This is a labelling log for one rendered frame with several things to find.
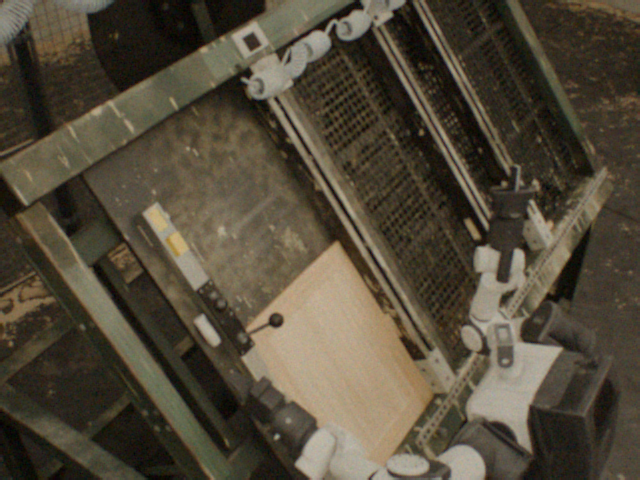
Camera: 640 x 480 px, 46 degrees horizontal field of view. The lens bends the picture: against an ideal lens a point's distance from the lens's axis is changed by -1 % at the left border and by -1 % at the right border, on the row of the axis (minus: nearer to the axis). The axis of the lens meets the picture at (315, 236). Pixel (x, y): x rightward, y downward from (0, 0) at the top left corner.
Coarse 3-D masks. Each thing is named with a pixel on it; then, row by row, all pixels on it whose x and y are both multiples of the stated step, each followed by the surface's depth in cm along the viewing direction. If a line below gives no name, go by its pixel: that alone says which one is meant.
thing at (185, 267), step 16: (160, 208) 179; (144, 224) 178; (160, 240) 178; (192, 256) 182; (176, 272) 181; (192, 272) 181; (192, 288) 181; (208, 320) 184; (224, 336) 184; (256, 352) 188; (240, 368) 188; (256, 368) 187; (272, 384) 190; (288, 400) 192
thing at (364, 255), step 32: (256, 32) 200; (256, 64) 198; (288, 64) 196; (288, 128) 206; (288, 160) 211; (320, 160) 211; (320, 192) 211; (352, 224) 215; (352, 256) 217; (384, 288) 217; (416, 320) 223; (416, 352) 224; (448, 384) 226
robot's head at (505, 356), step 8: (496, 328) 173; (496, 336) 170; (512, 336) 169; (496, 344) 168; (504, 344) 167; (512, 344) 167; (496, 352) 169; (504, 352) 167; (512, 352) 167; (496, 360) 170; (504, 360) 170; (512, 360) 168; (504, 368) 169
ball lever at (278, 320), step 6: (270, 318) 180; (276, 318) 180; (282, 318) 181; (264, 324) 182; (270, 324) 181; (276, 324) 180; (282, 324) 181; (252, 330) 183; (258, 330) 183; (240, 336) 184; (246, 336) 184; (240, 342) 184
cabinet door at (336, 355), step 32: (320, 256) 212; (288, 288) 202; (320, 288) 209; (352, 288) 216; (256, 320) 193; (288, 320) 200; (320, 320) 207; (352, 320) 214; (384, 320) 222; (288, 352) 198; (320, 352) 205; (352, 352) 212; (384, 352) 220; (288, 384) 195; (320, 384) 202; (352, 384) 210; (384, 384) 217; (416, 384) 225; (320, 416) 200; (352, 416) 207; (384, 416) 215; (416, 416) 223; (384, 448) 212
